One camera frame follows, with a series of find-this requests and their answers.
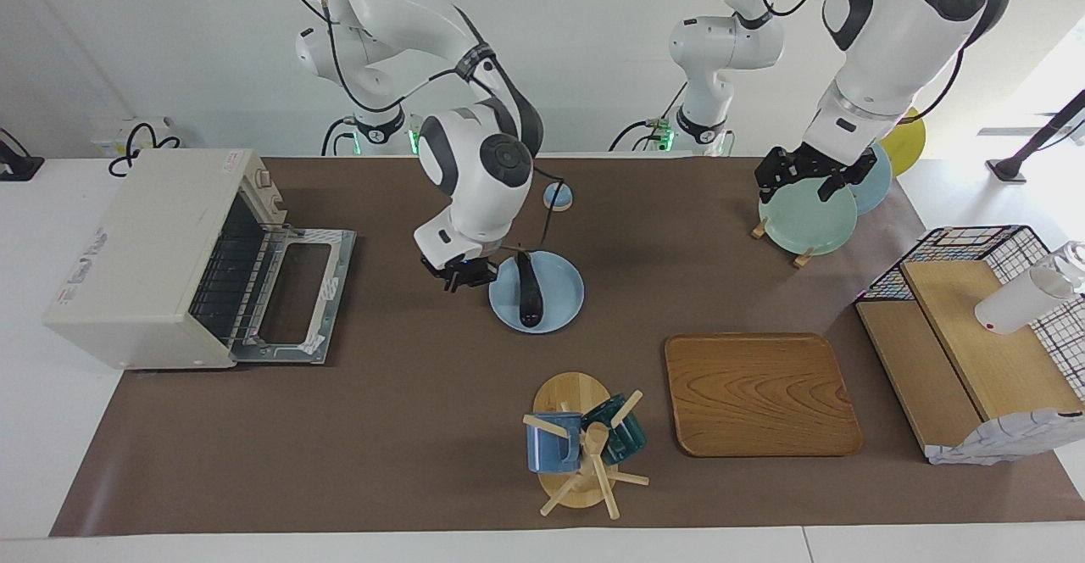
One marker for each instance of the black stand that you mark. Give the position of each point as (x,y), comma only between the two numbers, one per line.
(1038,139)
(17,164)

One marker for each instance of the white cup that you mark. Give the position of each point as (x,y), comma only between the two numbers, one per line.
(1017,304)

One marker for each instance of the white patterned cloth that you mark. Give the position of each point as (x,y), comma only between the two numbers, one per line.
(1009,440)

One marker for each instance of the yellow plate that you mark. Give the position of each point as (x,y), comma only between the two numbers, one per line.
(909,143)

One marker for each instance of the wooden mug tree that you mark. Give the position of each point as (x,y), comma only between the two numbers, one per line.
(572,393)

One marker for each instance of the light blue plate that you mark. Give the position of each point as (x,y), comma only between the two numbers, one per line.
(564,292)

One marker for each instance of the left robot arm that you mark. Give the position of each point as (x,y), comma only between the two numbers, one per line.
(890,29)

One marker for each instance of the clear glass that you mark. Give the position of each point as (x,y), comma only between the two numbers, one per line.
(1070,259)

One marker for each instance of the small wooden cutting board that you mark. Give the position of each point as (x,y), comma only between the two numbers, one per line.
(920,368)

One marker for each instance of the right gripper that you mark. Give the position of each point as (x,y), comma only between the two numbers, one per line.
(464,273)

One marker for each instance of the wooden plate rack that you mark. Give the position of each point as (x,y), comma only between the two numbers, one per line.
(802,259)

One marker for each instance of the large wooden cutting board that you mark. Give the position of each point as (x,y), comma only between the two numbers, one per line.
(1000,368)

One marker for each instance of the small blue round dish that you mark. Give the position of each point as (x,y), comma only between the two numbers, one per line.
(559,198)

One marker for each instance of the dark purple eggplant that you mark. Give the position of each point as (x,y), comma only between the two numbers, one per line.
(531,292)

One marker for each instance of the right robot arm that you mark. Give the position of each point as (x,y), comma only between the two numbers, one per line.
(475,207)

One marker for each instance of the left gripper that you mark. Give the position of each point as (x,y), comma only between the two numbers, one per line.
(815,163)

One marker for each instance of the pale blue plate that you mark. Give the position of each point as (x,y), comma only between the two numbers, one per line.
(877,181)

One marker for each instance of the dark teal glass mug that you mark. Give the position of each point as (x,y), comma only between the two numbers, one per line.
(625,436)

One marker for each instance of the white toaster oven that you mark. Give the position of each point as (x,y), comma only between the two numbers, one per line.
(144,249)

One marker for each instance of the mint green plate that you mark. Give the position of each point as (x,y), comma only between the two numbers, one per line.
(805,220)

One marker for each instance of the blue mug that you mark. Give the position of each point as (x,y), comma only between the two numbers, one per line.
(551,448)

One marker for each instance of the wooden tray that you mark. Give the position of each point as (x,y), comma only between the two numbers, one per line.
(759,393)

